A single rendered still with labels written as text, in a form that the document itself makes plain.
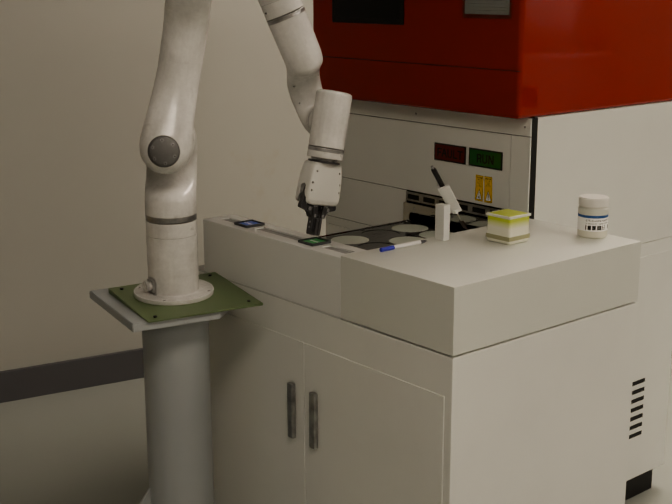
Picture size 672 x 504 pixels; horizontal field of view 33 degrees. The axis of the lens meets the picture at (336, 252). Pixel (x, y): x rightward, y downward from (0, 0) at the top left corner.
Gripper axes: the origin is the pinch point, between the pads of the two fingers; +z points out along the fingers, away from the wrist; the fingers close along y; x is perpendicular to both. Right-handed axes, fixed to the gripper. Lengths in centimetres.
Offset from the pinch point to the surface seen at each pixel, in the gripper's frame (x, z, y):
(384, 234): -16.0, 2.3, -38.2
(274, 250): -9.5, 7.6, 3.1
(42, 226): -188, 29, -26
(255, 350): -17.7, 34.1, -2.2
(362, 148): -49, -19, -55
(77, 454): -128, 98, -20
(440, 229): 18.7, -3.8, -22.6
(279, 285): -7.7, 15.7, 1.4
